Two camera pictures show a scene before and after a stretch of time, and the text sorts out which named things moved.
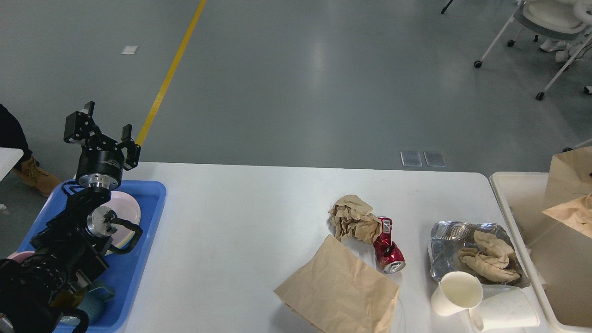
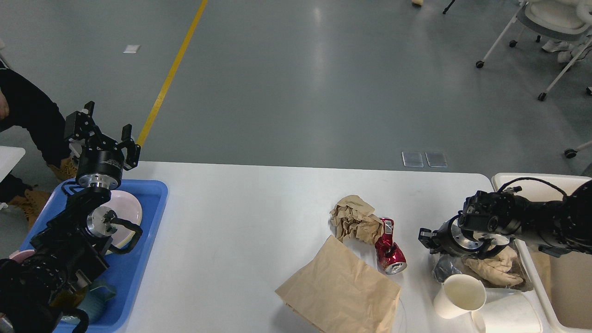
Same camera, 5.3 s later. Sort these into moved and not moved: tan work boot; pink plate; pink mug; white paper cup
Moved: tan work boot
Not moved: white paper cup; pink plate; pink mug
